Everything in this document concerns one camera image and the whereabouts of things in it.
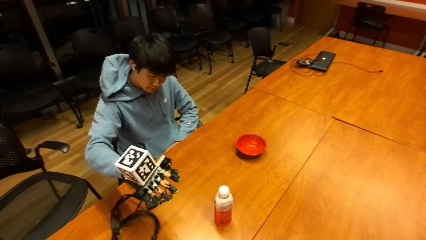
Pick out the white cube with black markers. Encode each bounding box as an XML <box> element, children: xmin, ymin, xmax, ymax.
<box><xmin>113</xmin><ymin>144</ymin><xmax>166</xmax><ymax>187</ymax></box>

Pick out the orange bottle with white cap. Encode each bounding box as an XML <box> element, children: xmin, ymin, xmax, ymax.
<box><xmin>213</xmin><ymin>184</ymin><xmax>234</xmax><ymax>228</ymax></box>

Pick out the red bowl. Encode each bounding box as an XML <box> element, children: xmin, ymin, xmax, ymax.
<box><xmin>234</xmin><ymin>133</ymin><xmax>267</xmax><ymax>158</ymax></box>

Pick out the the person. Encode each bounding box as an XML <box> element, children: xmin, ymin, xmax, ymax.
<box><xmin>84</xmin><ymin>32</ymin><xmax>202</xmax><ymax>179</ymax></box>

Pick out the black mesh office chair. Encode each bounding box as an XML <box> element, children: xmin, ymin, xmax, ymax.
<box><xmin>0</xmin><ymin>122</ymin><xmax>104</xmax><ymax>240</ymax></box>

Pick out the group of black chairs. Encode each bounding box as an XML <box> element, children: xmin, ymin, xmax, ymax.
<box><xmin>0</xmin><ymin>0</ymin><xmax>285</xmax><ymax>129</ymax></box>

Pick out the black chair with grey armrest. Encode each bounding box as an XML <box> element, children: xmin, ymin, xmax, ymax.
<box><xmin>242</xmin><ymin>26</ymin><xmax>294</xmax><ymax>95</ymax></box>

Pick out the black laptop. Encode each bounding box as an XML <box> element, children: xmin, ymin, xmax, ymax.
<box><xmin>309</xmin><ymin>50</ymin><xmax>336</xmax><ymax>73</ymax></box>

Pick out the black armless chair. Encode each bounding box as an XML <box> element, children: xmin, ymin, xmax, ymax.
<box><xmin>344</xmin><ymin>1</ymin><xmax>395</xmax><ymax>48</ymax></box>

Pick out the white counter top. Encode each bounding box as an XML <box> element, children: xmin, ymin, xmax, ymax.
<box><xmin>331</xmin><ymin>0</ymin><xmax>426</xmax><ymax>22</ymax></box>

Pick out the black looped glove cable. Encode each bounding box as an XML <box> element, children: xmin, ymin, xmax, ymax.
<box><xmin>109</xmin><ymin>194</ymin><xmax>161</xmax><ymax>240</ymax></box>

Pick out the thin black laptop cable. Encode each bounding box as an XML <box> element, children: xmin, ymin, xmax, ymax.
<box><xmin>289</xmin><ymin>54</ymin><xmax>384</xmax><ymax>78</ymax></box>

